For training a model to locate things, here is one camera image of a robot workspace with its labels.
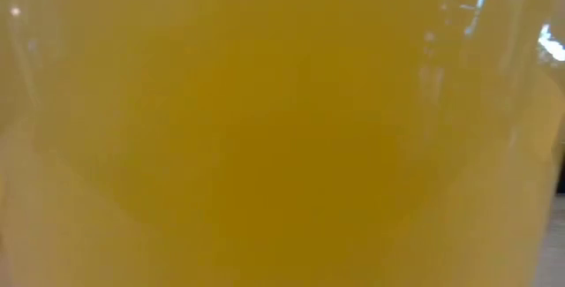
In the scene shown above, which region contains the yellow plastic mini bowl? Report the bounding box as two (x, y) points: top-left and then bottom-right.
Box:
(0, 0), (565, 287)

